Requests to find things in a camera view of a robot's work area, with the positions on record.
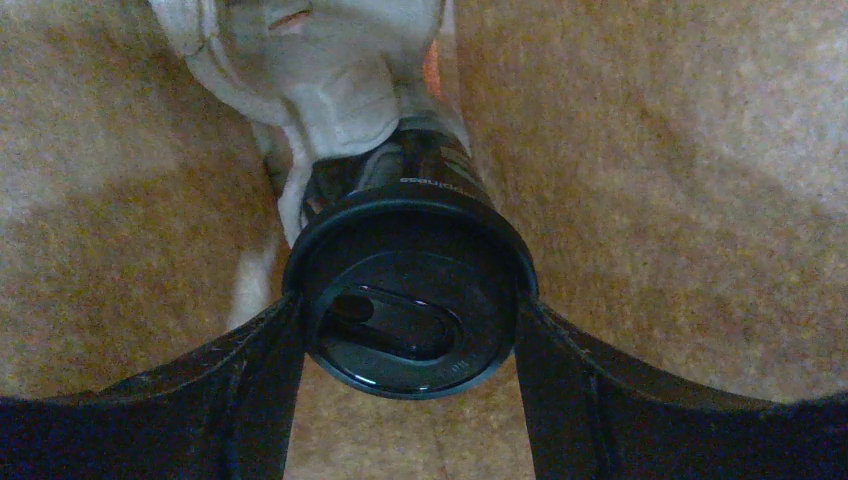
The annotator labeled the green brown paper bag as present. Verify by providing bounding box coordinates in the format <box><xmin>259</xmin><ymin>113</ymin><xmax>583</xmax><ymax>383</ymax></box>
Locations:
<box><xmin>1</xmin><ymin>1</ymin><xmax>847</xmax><ymax>479</ymax></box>

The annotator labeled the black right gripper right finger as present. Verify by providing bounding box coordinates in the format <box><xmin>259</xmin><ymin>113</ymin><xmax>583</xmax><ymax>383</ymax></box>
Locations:
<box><xmin>515</xmin><ymin>300</ymin><xmax>847</xmax><ymax>479</ymax></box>

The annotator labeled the black cup lid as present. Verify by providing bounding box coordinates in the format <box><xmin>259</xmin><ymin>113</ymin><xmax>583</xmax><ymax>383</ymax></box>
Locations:
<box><xmin>284</xmin><ymin>183</ymin><xmax>538</xmax><ymax>400</ymax></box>

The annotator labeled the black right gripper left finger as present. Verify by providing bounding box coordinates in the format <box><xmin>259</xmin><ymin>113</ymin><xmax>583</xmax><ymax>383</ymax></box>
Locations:
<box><xmin>1</xmin><ymin>294</ymin><xmax>305</xmax><ymax>479</ymax></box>

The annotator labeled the black printed coffee cup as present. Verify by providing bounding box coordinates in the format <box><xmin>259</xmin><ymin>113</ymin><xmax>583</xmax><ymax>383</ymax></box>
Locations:
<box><xmin>301</xmin><ymin>116</ymin><xmax>492</xmax><ymax>222</ymax></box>

